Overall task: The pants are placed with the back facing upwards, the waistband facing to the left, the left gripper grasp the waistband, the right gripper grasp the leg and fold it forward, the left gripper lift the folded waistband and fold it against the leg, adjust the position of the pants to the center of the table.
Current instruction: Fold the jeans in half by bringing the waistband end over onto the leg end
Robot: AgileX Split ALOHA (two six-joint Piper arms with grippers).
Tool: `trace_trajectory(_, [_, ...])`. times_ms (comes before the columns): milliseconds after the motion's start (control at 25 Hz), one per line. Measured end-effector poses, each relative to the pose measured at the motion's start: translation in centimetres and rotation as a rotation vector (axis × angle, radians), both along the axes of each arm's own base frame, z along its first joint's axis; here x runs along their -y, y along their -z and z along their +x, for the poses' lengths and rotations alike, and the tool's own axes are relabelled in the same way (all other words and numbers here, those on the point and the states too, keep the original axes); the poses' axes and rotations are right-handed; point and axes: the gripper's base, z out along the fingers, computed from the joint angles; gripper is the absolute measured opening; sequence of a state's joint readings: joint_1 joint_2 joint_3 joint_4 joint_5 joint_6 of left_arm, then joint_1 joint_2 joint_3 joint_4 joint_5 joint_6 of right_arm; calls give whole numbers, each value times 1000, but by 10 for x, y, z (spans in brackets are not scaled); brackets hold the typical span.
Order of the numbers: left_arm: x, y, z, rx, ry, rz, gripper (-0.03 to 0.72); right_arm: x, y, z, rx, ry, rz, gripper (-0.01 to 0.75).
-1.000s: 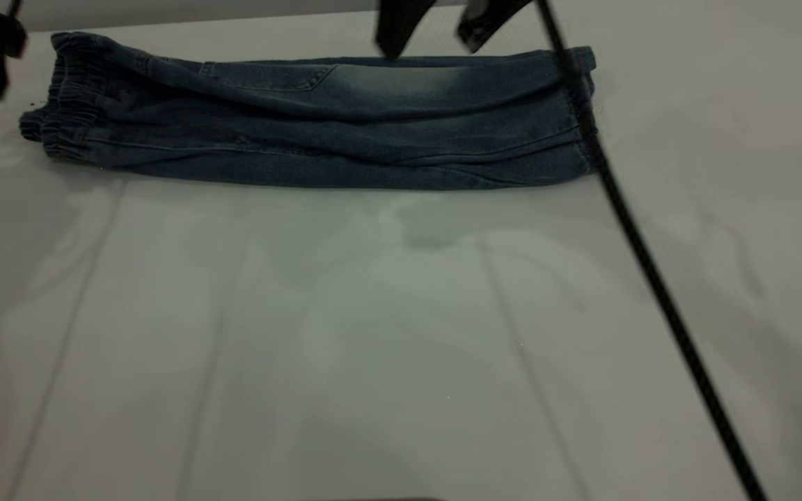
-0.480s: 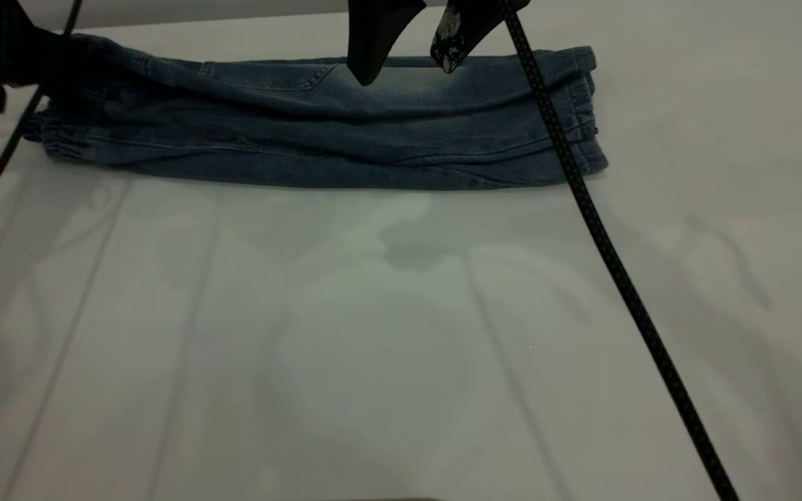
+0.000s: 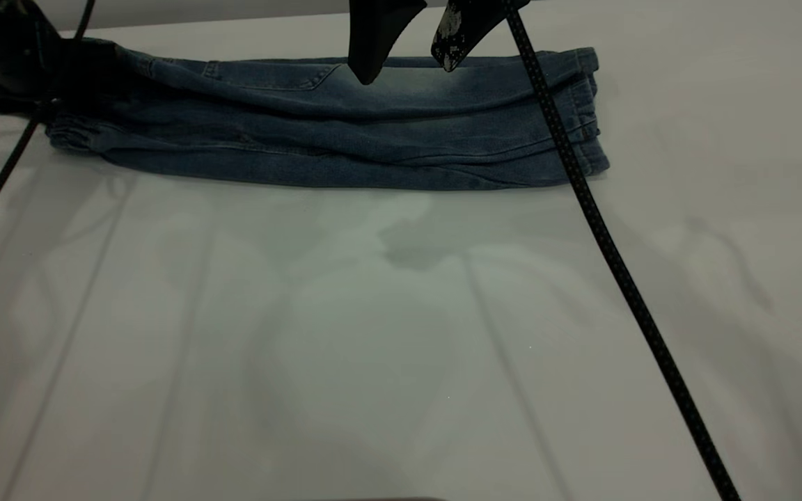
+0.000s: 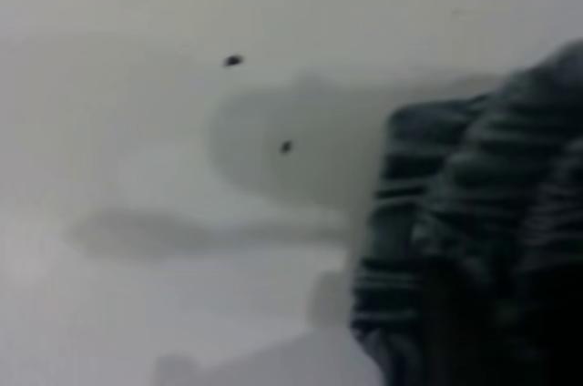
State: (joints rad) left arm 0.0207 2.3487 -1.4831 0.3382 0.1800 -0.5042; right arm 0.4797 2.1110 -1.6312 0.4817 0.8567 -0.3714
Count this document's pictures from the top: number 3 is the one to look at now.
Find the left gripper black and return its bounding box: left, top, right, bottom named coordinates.
left=0, top=0, right=123, bottom=116

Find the blue denim shorts basketball print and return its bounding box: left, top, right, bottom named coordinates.
left=46, top=38, right=611, bottom=191

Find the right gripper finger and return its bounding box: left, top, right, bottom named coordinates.
left=349, top=0, right=430, bottom=86

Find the braided black right arm cable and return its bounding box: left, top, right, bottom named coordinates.
left=501, top=0, right=741, bottom=501

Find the right gripper worn finger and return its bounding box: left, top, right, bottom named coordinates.
left=432, top=0, right=513, bottom=72

